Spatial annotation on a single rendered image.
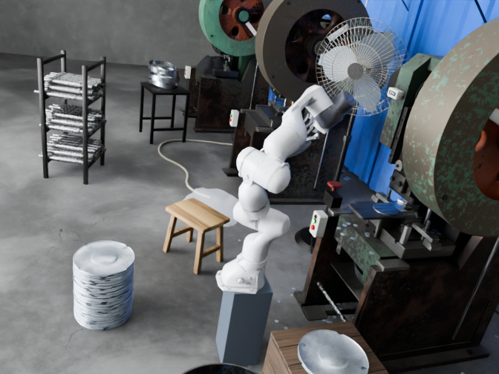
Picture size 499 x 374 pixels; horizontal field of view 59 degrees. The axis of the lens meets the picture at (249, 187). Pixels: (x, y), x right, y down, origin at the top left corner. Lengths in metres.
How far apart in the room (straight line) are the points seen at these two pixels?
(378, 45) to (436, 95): 1.20
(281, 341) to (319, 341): 0.17
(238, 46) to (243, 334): 3.39
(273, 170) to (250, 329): 0.87
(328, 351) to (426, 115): 1.01
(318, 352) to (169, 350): 0.77
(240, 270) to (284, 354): 0.39
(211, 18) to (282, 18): 1.73
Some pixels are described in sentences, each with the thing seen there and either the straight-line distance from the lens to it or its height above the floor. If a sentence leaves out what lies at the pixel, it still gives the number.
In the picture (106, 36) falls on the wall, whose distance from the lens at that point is 8.27.
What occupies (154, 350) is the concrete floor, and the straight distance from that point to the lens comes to 2.35.
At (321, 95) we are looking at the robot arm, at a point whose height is 1.32.
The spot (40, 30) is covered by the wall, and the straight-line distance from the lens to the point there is 8.30.
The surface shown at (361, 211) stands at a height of 0.78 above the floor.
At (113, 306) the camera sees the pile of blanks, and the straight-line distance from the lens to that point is 2.36.
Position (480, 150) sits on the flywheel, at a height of 1.26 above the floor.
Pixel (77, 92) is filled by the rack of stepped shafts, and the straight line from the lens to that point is 3.62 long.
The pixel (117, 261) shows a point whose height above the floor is 0.34.
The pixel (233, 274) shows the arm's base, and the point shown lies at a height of 0.52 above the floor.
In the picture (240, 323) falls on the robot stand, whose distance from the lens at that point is 2.12.
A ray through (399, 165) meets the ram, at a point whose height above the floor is 1.00.
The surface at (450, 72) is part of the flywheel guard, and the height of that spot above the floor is 1.52.
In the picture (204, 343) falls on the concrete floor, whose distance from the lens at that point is 2.40.
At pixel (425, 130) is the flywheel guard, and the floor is 1.32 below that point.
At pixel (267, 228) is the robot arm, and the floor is 0.78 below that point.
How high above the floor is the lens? 1.70
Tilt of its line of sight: 25 degrees down
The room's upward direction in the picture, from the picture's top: 10 degrees clockwise
